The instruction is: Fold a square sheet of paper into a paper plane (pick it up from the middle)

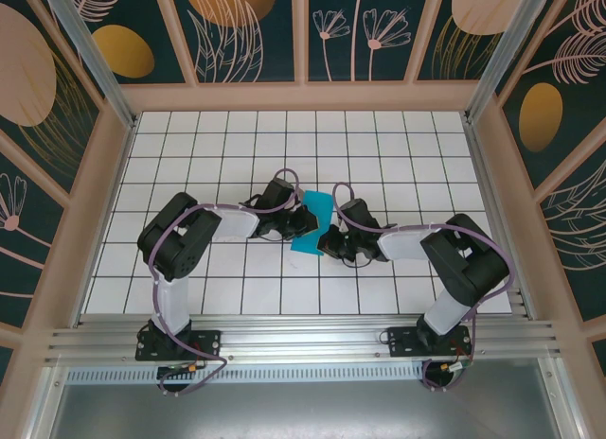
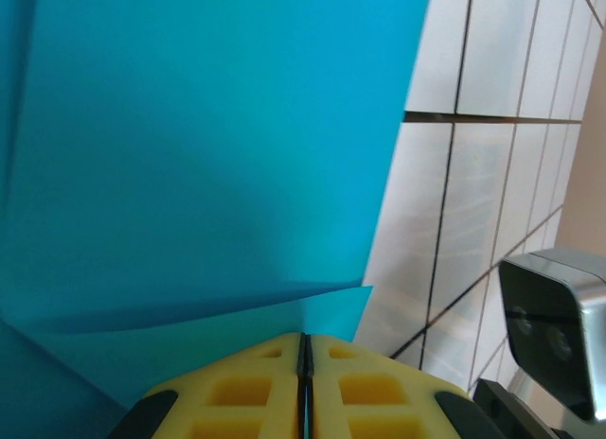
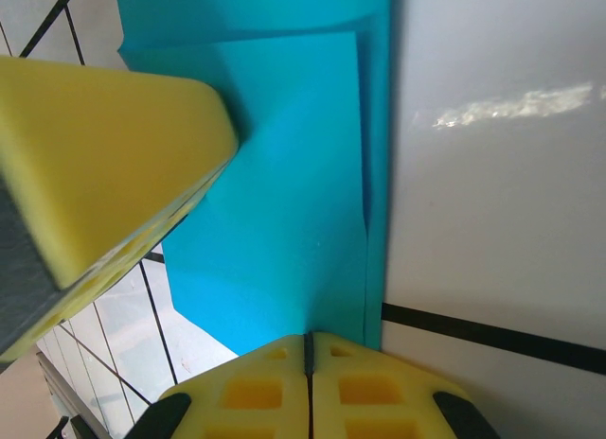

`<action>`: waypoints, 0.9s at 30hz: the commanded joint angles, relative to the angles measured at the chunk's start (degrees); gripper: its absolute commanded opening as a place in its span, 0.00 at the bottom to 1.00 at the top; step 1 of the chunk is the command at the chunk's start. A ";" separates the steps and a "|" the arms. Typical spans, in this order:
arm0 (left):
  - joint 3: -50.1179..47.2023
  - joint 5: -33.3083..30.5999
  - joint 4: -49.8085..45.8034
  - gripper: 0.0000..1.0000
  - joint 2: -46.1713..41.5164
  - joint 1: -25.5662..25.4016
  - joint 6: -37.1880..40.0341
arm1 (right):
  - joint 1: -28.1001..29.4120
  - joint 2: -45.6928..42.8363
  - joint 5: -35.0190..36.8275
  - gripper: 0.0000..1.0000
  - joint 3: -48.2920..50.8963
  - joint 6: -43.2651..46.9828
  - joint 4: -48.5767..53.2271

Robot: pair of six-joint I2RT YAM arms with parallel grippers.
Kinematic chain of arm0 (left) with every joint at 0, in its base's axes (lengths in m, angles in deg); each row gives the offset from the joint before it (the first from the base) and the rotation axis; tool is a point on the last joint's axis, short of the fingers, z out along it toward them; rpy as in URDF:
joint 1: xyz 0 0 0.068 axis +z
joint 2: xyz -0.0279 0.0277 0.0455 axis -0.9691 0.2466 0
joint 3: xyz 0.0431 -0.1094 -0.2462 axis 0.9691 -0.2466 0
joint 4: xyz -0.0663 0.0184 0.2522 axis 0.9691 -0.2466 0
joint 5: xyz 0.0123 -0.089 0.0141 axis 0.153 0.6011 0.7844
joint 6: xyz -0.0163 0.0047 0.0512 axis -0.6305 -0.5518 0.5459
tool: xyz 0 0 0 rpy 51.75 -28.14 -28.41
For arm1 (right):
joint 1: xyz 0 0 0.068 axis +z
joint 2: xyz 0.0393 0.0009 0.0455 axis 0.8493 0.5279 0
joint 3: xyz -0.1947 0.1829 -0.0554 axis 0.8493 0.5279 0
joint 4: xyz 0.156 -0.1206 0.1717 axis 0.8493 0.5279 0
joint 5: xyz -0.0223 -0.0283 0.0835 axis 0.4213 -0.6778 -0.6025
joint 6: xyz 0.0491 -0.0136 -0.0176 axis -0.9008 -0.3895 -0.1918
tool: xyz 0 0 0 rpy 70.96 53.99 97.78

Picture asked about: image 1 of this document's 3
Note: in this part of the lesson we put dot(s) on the blue paper sheet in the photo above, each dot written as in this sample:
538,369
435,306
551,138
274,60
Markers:
319,207

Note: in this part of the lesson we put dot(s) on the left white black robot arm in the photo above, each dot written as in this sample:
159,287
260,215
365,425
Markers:
175,240

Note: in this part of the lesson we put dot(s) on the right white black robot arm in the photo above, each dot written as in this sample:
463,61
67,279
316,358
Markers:
468,264

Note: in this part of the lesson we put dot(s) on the grey metal sheet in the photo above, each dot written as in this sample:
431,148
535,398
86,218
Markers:
303,410

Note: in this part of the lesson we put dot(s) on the small green circuit board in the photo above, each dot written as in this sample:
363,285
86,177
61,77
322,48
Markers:
457,367

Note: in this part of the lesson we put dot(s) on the small black circuit board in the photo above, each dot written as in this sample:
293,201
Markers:
177,369

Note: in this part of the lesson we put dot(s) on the aluminium mounting rail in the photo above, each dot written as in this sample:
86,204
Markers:
303,339

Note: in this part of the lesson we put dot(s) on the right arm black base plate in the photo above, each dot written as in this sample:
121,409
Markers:
402,344

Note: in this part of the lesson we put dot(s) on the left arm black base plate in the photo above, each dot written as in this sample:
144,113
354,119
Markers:
208,339

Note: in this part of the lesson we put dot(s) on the aluminium side rail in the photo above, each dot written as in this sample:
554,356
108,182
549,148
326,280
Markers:
492,174

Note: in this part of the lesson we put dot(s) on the aluminium frame post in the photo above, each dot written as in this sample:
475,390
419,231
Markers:
502,56
94,65

